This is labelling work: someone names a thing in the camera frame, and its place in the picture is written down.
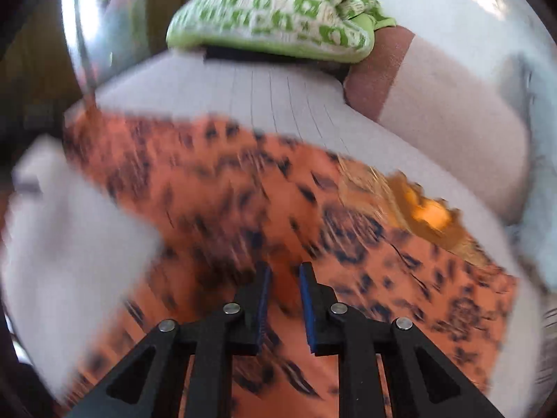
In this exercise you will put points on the black cloth under pillow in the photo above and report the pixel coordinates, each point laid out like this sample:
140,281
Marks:
221,53

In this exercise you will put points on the light blue pillow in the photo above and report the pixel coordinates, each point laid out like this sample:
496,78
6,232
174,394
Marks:
534,236

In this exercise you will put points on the pink maroon bolster pillow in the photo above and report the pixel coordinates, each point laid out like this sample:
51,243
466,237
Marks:
463,124

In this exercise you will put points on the wooden door with stained glass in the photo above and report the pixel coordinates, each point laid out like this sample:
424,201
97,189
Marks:
54,51

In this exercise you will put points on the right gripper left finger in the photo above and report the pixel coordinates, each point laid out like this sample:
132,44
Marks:
185,369

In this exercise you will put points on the green white patterned pillow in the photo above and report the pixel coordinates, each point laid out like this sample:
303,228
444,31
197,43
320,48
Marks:
319,30

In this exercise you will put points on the orange black floral blouse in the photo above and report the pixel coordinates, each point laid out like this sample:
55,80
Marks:
225,198

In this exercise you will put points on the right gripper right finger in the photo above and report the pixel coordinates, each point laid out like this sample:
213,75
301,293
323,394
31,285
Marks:
385,369

